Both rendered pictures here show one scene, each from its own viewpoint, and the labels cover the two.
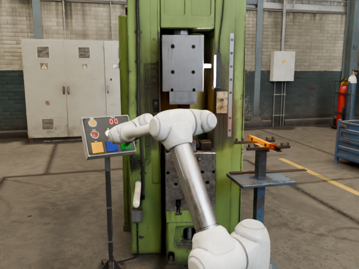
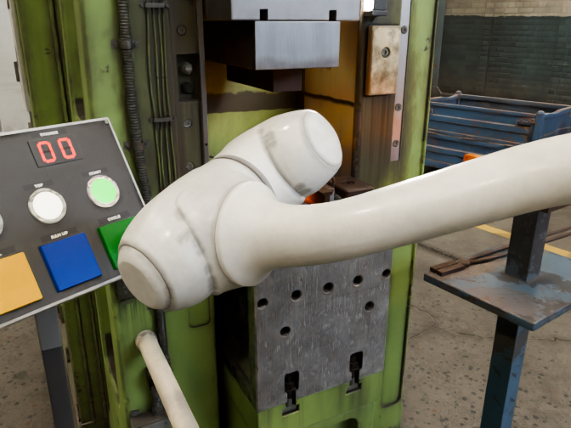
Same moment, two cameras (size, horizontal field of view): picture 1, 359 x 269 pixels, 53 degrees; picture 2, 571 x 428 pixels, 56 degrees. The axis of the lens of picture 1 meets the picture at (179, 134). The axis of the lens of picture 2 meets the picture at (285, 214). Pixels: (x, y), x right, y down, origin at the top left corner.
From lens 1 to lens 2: 163 cm
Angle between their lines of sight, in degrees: 23
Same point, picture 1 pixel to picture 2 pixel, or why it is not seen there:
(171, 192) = (272, 359)
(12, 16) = not seen: outside the picture
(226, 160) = not seen: hidden behind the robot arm
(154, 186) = (196, 335)
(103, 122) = (11, 160)
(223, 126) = (381, 132)
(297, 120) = not seen: hidden behind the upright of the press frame
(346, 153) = (432, 156)
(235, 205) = (396, 334)
